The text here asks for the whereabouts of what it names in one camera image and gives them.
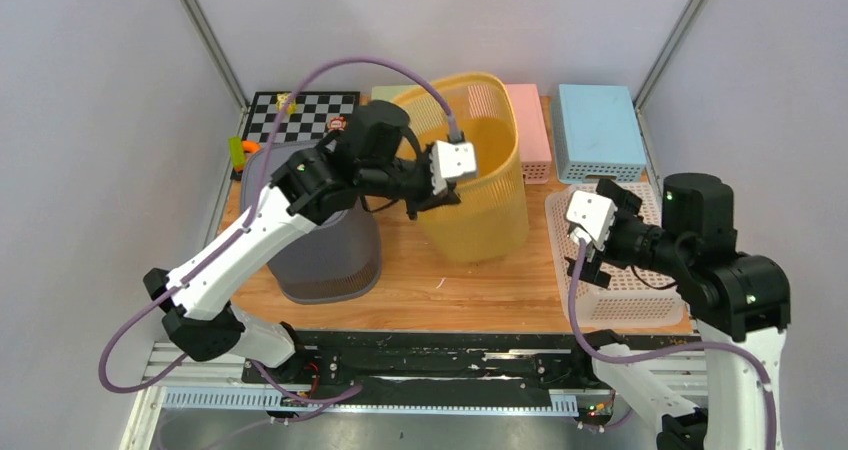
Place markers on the green orange toy piece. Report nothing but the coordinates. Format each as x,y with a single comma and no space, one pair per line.
239,151

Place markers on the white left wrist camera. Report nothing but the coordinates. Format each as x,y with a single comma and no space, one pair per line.
451,163

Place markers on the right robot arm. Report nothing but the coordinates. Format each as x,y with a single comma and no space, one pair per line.
741,304

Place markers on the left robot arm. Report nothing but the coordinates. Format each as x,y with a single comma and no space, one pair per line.
377,154

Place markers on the blue perforated tray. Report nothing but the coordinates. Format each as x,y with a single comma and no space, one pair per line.
596,134

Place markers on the grey mesh basket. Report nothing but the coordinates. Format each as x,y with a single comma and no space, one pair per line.
338,260

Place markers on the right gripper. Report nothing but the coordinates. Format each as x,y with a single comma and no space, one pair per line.
628,201

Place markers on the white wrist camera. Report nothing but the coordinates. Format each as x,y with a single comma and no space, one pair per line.
451,163
590,217

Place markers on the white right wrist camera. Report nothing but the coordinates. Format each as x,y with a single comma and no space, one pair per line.
590,217

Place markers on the black white checkerboard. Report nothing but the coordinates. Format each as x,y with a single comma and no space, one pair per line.
308,123

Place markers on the yellow ribbed bin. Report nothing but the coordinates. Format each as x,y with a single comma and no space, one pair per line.
492,218

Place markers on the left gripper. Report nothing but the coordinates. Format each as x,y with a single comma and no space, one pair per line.
428,199

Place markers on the red owl toy block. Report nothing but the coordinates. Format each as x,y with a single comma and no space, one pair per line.
338,123

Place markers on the yellow owl toy block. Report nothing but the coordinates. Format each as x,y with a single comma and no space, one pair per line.
285,103

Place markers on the green perforated tray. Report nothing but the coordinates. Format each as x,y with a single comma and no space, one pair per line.
390,92

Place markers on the large white perforated basket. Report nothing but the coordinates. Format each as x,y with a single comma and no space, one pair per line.
639,300

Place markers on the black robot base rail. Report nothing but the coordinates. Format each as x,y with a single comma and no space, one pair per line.
400,373

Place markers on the pink perforated tray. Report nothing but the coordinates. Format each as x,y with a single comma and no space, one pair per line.
534,148

